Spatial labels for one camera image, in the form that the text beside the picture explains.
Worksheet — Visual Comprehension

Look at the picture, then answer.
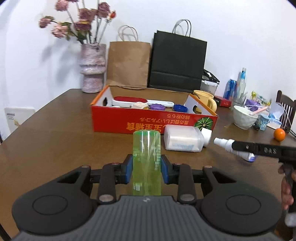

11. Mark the white spray bottle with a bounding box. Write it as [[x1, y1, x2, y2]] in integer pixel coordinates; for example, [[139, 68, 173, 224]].
[[213, 136, 257, 163]]

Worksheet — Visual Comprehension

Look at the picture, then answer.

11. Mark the green translucent bottle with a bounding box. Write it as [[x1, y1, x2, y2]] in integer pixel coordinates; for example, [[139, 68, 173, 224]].
[[132, 130, 162, 196]]

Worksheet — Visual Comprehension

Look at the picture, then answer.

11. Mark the person's right hand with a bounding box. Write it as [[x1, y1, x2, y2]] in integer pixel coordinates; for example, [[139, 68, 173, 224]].
[[281, 177, 294, 210]]

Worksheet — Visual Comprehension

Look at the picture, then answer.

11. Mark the orange fruit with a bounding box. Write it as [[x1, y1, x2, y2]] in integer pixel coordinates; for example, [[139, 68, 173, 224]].
[[273, 128, 286, 142]]

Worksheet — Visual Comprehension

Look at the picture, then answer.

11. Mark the small blue cup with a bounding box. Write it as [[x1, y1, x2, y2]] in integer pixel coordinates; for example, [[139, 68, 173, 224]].
[[258, 114, 269, 131]]

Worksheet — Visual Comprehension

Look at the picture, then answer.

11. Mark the clear blue plastic bag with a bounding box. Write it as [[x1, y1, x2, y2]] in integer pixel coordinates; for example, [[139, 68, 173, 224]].
[[267, 102, 288, 130]]

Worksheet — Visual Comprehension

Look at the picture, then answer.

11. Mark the dark wooden chair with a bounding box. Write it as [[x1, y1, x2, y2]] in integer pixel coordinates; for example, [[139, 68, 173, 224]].
[[276, 90, 295, 133]]

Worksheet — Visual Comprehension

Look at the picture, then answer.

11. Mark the white ceramic bowl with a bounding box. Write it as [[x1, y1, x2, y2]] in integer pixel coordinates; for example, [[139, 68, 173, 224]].
[[233, 105, 258, 130]]

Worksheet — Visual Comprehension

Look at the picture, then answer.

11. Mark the purple package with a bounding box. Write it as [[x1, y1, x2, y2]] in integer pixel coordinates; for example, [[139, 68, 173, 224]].
[[245, 99, 262, 111]]

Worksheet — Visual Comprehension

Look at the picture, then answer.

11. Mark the clear glass bottle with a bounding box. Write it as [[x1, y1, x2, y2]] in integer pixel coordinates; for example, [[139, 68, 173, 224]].
[[233, 68, 246, 106]]

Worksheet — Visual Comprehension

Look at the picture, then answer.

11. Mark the blue drink can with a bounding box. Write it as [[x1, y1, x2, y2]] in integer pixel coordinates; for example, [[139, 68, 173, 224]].
[[223, 79, 237, 100]]

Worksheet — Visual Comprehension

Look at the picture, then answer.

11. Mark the red black small box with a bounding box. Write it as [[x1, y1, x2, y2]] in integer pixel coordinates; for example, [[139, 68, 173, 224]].
[[214, 96, 231, 108]]

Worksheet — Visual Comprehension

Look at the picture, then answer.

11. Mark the yellow ceramic mug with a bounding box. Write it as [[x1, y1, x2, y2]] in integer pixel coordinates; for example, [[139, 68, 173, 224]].
[[193, 90, 217, 112]]

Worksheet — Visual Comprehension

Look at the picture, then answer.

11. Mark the clear plastic food container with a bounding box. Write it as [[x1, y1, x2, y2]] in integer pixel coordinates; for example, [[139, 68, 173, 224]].
[[200, 69, 220, 95]]

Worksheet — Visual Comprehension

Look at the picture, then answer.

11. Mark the blue ridged disc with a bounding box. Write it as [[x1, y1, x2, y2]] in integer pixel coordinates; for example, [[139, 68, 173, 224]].
[[173, 104, 188, 113]]

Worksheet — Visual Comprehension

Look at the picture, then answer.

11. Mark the red cardboard box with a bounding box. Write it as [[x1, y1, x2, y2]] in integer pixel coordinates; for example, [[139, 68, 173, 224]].
[[90, 85, 218, 134]]

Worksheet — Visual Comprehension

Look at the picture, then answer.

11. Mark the purple ridged disc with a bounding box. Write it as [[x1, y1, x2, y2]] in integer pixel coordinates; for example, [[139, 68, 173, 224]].
[[149, 103, 166, 111]]

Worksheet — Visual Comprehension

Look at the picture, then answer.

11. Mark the beige small box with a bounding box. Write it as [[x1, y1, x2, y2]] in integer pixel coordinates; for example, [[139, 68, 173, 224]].
[[131, 102, 149, 109]]

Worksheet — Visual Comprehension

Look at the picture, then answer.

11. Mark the black paper bag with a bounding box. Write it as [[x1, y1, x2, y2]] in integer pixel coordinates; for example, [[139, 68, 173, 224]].
[[147, 19, 207, 93]]

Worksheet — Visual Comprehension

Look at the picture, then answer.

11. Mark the pink stone vase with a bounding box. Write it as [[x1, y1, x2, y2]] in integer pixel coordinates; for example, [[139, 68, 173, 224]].
[[79, 43, 107, 93]]

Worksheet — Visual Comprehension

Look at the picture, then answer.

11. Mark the brown paper bag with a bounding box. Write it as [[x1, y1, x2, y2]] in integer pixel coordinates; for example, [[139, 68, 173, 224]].
[[105, 24, 152, 88]]

